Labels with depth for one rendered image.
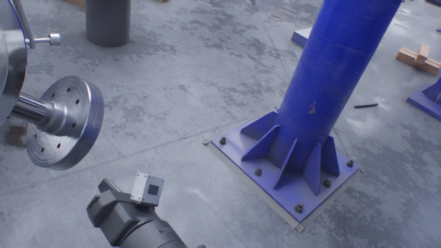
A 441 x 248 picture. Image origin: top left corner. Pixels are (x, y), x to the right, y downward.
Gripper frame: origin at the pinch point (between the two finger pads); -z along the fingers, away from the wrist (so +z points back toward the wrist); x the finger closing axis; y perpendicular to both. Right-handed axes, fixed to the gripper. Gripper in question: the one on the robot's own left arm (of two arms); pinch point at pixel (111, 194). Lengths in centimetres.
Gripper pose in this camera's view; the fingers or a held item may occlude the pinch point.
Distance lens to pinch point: 57.8
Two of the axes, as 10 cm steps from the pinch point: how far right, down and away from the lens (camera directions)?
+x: 4.7, 3.2, 8.2
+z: 6.3, 5.3, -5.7
